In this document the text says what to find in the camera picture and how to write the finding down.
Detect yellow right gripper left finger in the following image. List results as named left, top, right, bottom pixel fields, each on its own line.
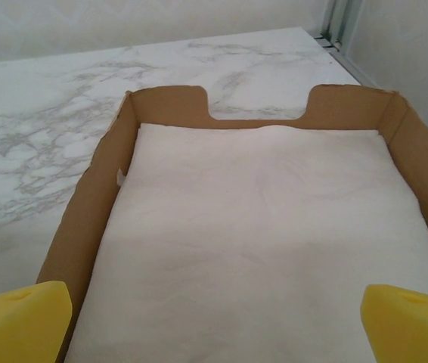
left=0, top=280, right=73, bottom=363

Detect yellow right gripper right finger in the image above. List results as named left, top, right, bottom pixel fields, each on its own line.
left=361, top=284, right=428, bottom=363

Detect brown cardboard napkin box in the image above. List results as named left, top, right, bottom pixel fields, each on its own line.
left=35, top=83, right=428, bottom=363

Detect white paper liner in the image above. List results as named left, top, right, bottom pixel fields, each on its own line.
left=64, top=121, right=428, bottom=363

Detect aluminium frame post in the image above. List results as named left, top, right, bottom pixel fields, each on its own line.
left=318, top=0, right=364, bottom=52

